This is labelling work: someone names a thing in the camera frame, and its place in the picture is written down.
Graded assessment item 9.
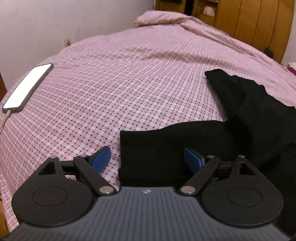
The white pillow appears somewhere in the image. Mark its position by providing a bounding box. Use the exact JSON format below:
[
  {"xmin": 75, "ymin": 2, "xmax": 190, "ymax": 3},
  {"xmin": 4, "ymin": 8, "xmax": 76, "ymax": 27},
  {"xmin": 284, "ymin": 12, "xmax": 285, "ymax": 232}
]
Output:
[{"xmin": 287, "ymin": 62, "xmax": 296, "ymax": 70}]

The white smartphone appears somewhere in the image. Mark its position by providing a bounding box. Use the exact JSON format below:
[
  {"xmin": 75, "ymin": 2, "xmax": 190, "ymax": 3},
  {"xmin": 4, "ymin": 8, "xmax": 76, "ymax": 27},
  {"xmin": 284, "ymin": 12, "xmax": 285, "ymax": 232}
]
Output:
[{"xmin": 2, "ymin": 63, "xmax": 54, "ymax": 113}]

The pink checked bed cover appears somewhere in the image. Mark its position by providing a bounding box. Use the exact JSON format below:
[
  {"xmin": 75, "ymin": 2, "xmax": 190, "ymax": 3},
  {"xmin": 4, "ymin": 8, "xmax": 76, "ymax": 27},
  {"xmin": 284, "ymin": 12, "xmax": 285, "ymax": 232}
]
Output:
[{"xmin": 1, "ymin": 11, "xmax": 295, "ymax": 231}]

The wall power socket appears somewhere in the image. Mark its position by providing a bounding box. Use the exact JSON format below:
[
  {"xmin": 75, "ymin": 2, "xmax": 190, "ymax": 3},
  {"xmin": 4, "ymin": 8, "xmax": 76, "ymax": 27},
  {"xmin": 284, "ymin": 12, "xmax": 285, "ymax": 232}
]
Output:
[{"xmin": 64, "ymin": 39, "xmax": 71, "ymax": 47}]

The white charging cable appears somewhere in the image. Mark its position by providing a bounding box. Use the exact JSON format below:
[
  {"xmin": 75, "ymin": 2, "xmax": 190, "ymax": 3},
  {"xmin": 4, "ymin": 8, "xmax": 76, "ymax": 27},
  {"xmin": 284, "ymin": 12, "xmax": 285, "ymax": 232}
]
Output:
[{"xmin": 0, "ymin": 109, "xmax": 12, "ymax": 137}]

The black garment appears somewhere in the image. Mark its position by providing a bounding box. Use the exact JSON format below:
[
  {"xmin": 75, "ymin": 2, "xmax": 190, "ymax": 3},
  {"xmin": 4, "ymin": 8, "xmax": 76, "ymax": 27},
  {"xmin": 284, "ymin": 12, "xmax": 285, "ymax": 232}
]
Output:
[{"xmin": 118, "ymin": 69, "xmax": 295, "ymax": 235}]

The purple cloth item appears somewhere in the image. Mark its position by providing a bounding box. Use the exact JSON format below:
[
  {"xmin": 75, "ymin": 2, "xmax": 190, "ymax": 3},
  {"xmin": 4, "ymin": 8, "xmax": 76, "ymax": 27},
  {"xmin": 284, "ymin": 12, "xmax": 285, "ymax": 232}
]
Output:
[{"xmin": 287, "ymin": 67, "xmax": 296, "ymax": 75}]

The wooden wardrobe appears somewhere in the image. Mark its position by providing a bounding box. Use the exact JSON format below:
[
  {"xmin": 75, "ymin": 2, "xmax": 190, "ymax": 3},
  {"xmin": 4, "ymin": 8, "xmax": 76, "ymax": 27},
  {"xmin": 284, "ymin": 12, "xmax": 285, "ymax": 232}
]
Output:
[{"xmin": 154, "ymin": 0, "xmax": 295, "ymax": 63}]

